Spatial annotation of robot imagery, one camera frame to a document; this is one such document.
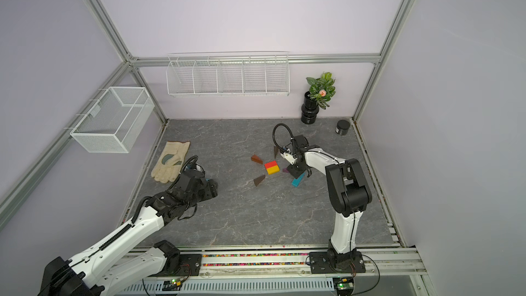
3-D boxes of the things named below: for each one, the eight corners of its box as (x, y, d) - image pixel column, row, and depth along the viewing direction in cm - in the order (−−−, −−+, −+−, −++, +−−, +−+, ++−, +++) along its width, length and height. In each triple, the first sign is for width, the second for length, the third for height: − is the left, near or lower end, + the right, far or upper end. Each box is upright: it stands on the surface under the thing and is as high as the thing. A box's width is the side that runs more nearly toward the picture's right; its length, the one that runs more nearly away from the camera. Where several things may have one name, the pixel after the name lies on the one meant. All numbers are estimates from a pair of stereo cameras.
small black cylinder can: (336, 135, 117) (338, 129, 113) (333, 125, 122) (335, 119, 118) (348, 135, 117) (351, 129, 113) (345, 125, 122) (348, 119, 118)
